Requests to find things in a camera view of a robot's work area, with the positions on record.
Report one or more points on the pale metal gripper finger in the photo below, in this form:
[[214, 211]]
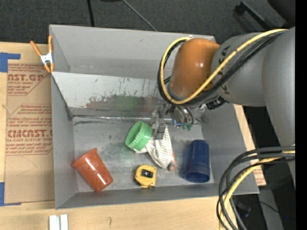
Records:
[[155, 127], [161, 132]]

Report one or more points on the white striped cloth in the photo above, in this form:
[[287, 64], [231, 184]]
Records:
[[160, 150]]

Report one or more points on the green ribbed cup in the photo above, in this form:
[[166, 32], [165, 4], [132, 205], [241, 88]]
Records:
[[140, 134]]

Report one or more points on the dark blue plastic cup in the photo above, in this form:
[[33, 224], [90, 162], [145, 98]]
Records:
[[197, 159]]

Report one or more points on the yellow tape measure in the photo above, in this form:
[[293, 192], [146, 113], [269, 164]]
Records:
[[145, 176]]

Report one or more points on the orange plastic cup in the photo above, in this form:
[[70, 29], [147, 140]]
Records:
[[93, 168]]

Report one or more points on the grey metal bin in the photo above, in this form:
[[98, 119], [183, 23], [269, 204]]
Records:
[[115, 51]]

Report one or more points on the brown cardboard board red print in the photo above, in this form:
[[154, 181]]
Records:
[[26, 152]]

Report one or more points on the black cylinder on white bracket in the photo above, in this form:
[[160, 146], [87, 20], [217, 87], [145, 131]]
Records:
[[214, 103]]

